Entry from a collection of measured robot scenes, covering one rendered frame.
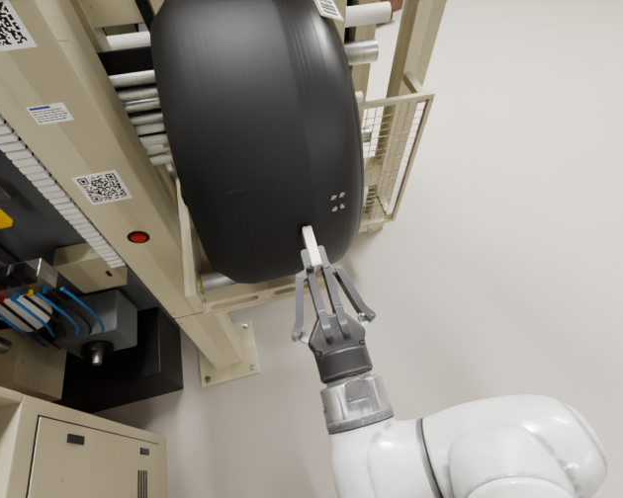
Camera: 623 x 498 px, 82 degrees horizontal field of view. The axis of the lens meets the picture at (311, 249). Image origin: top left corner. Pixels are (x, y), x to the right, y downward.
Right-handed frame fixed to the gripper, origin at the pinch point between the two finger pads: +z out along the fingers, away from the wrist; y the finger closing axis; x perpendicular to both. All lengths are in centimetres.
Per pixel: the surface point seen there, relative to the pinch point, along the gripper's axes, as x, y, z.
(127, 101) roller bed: 19, 34, 61
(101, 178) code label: 2.5, 32.9, 23.5
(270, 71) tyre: -16.8, 1.3, 20.5
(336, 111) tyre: -13.2, -7.2, 14.9
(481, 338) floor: 123, -88, -13
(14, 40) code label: -21.1, 32.0, 27.2
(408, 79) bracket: 36, -55, 71
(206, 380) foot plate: 123, 45, 0
